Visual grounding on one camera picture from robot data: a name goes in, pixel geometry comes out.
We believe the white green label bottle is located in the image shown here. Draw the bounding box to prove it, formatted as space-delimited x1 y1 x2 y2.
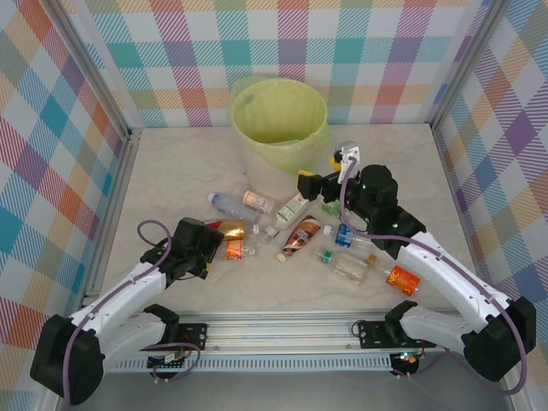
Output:
273 192 312 231

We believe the clear bottle orange label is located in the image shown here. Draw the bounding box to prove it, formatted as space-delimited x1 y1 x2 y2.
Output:
224 238 260 262

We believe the clear bottle blue label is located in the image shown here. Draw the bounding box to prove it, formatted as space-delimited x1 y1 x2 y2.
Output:
323 223 373 252

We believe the cream plastic bin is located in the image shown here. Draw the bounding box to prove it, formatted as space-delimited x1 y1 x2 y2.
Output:
230 76 331 202

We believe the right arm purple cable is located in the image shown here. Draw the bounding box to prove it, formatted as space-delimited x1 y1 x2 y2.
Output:
340 154 530 397

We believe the red gold label bottle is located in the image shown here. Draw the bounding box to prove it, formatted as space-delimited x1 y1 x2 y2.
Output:
204 218 247 241

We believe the white bottle orange label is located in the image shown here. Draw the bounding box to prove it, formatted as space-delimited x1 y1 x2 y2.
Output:
241 189 275 214

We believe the square clear bottle gold cap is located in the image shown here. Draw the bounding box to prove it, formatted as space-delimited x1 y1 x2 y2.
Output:
333 252 378 284

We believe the small clear plastic bottle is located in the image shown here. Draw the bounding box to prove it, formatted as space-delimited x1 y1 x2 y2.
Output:
252 222 282 246

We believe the left small circuit board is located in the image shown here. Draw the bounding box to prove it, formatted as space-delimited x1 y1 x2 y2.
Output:
147 351 188 370

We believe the aluminium frame post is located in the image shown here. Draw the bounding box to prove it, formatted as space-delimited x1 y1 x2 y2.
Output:
430 0 504 132
50 0 132 138

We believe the clear bottle purple label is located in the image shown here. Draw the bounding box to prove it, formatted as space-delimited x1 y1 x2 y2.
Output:
207 192 263 223

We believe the black mounting plate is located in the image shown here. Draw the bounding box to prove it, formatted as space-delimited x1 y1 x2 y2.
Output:
357 320 389 349
178 323 210 350

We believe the orange juice bottle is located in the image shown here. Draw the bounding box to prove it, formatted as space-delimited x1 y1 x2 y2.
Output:
382 265 422 296

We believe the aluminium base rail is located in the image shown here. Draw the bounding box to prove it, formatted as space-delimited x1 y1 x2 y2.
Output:
128 311 446 356

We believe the white slotted cable duct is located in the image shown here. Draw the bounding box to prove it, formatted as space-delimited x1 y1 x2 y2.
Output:
104 357 394 373

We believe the short purple cable loop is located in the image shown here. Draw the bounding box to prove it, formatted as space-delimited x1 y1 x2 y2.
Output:
150 343 201 384

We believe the left aluminium frame post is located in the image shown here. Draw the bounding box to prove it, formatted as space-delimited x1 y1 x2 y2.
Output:
50 0 132 138

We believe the aluminium side frame rail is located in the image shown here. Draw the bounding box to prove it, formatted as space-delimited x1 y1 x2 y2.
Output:
83 128 142 299

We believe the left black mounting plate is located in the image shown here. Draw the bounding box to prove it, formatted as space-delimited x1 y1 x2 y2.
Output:
178 323 210 350

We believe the green plastic bin bag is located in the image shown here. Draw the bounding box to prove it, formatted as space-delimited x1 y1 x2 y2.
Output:
229 75 333 175

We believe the right aluminium frame post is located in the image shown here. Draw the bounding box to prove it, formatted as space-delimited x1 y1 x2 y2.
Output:
430 0 504 132

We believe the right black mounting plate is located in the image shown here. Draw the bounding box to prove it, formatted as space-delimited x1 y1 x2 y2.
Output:
357 320 389 349

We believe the brown coffee drink bottle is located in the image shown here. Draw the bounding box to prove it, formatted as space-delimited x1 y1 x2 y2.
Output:
276 213 322 263

